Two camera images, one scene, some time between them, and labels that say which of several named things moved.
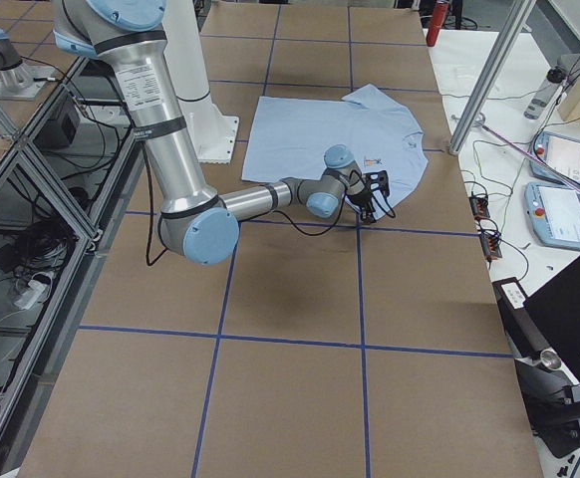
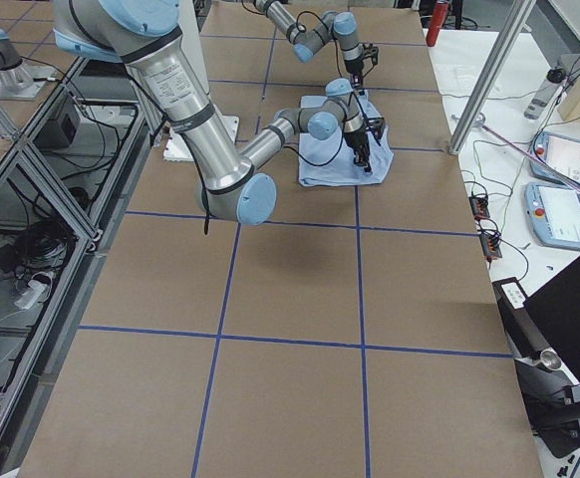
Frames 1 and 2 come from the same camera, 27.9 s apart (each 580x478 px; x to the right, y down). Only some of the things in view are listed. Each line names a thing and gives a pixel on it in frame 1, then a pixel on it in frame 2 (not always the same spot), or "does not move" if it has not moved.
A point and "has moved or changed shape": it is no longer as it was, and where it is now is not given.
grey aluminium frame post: x=517 y=18 does not move
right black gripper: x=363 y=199 -> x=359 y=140
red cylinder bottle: x=438 y=15 does not move
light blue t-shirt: x=289 y=136 has moved or changed shape
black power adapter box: x=59 y=130 does not move
